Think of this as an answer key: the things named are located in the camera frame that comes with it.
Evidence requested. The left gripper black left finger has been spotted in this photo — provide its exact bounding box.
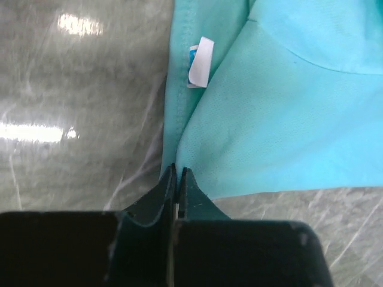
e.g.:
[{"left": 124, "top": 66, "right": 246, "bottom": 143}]
[{"left": 1, "top": 166, "right": 177, "bottom": 286}]

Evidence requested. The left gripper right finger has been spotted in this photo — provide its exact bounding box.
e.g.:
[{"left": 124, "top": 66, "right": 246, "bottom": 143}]
[{"left": 175, "top": 169, "right": 333, "bottom": 286}]

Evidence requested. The teal t shirt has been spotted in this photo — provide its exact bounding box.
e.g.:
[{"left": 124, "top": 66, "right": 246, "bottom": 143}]
[{"left": 162, "top": 1, "right": 382, "bottom": 199}]

